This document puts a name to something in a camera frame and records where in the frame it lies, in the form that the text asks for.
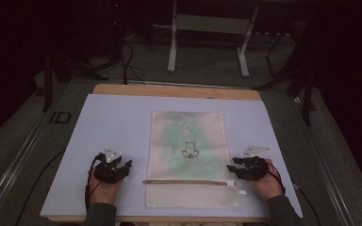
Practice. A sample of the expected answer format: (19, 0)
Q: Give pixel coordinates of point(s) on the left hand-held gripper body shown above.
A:
(108, 174)

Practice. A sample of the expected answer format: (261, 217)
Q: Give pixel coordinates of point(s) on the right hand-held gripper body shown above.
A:
(255, 171)

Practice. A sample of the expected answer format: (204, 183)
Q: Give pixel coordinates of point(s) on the white mesh zipper bag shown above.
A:
(188, 194)

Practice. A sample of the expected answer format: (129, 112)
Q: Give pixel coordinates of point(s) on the person's left hand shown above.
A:
(105, 192)

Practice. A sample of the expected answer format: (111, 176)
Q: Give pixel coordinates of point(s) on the person's right hand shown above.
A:
(267, 187)

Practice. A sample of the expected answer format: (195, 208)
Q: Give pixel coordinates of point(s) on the small white label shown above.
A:
(242, 192)

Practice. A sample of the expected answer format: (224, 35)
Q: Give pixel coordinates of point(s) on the light blue mat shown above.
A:
(116, 125)

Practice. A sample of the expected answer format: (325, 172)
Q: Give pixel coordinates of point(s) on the green garment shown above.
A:
(177, 138)

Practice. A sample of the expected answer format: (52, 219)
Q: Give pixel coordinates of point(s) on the black stand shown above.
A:
(304, 84)
(61, 70)

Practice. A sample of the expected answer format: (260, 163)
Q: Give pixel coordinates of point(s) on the white metal stand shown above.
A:
(210, 24)

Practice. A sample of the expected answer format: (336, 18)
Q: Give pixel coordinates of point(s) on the metal floor rail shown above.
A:
(11, 175)
(323, 163)

